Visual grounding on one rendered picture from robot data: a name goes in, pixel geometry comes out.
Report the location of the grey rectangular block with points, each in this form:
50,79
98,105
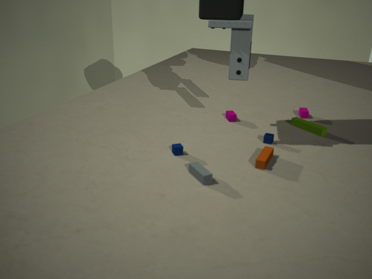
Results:
200,173

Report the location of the lime green rod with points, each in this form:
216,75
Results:
309,126

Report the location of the orange rectangular block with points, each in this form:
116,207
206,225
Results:
264,158

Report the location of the magenta block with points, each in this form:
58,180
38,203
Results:
303,113
231,116

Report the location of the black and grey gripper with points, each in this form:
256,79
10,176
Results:
229,14

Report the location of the small blue cube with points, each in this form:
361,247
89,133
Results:
177,149
268,138

